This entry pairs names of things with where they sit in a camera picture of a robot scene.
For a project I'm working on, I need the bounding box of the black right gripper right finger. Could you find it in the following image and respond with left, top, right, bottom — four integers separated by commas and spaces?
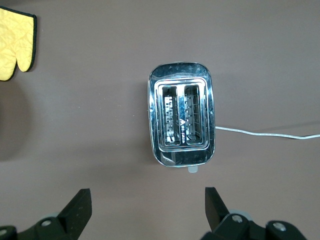
199, 187, 308, 240

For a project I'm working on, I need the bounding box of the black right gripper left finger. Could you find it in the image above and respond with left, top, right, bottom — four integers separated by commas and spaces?
0, 188, 92, 240

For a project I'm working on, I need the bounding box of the chrome and beige toaster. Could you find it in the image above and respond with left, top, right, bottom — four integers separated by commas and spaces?
147, 61, 216, 174

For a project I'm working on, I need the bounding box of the yellow quilted oven mitt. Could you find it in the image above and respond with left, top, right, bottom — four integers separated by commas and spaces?
0, 5, 38, 82

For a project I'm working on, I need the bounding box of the white toaster power cable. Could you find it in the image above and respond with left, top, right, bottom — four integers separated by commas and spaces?
214, 125, 320, 140

